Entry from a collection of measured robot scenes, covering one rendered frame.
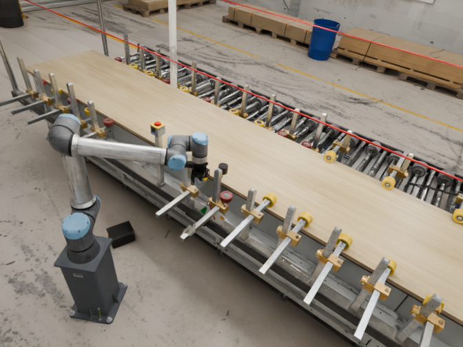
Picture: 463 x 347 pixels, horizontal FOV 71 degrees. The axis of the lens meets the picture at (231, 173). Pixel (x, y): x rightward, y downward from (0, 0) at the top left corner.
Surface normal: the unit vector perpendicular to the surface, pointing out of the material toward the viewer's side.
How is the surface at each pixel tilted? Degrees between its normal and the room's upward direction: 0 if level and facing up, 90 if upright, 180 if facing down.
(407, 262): 0
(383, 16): 90
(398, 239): 0
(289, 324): 0
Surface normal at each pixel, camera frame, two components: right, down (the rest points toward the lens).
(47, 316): 0.10, -0.76
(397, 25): -0.61, 0.46
